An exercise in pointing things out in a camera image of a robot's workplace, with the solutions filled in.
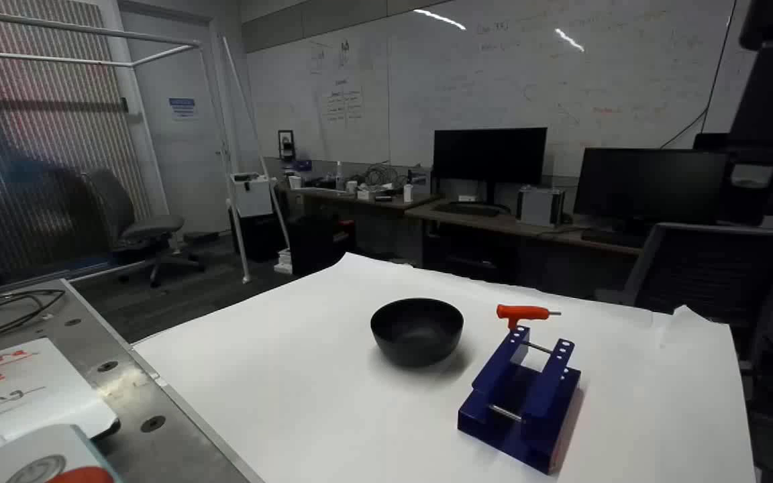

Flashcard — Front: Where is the black cable on table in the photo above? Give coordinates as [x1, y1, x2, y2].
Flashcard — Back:
[0, 286, 68, 349]

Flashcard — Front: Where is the black computer monitor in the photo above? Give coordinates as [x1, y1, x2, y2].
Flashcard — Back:
[575, 147, 728, 227]
[433, 128, 548, 184]

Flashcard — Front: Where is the blue plastic vise stand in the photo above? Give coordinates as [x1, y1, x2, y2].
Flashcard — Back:
[457, 326, 581, 471]

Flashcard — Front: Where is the left black computer monitor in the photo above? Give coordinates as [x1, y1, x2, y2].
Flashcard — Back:
[433, 128, 548, 184]

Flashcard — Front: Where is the white cart with legs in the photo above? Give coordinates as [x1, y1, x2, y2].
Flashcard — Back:
[229, 171, 292, 281]

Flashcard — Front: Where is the black bowl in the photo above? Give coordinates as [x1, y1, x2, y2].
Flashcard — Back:
[371, 298, 465, 367]

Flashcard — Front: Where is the large white paper sheet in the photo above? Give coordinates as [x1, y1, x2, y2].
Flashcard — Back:
[136, 255, 756, 483]

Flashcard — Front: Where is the white box on desk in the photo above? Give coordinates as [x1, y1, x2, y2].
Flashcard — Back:
[517, 184, 563, 224]

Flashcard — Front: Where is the right black computer monitor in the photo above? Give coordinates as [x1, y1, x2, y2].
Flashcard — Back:
[575, 147, 728, 227]

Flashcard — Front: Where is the black mesh chair back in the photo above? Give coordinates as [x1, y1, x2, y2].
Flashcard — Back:
[623, 222, 773, 326]

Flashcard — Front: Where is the white and red tape roll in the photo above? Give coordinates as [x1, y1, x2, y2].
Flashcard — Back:
[0, 427, 123, 483]

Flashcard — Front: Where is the grey office chair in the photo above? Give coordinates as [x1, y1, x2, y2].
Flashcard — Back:
[81, 169, 203, 286]

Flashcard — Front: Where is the white handwritten paper sheet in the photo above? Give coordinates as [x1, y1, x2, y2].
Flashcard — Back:
[0, 338, 118, 446]

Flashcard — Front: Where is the orange handled screwdriver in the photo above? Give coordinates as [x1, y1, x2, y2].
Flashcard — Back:
[496, 304, 562, 329]

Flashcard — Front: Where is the long background desk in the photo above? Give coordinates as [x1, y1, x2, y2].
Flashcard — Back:
[285, 188, 640, 258]

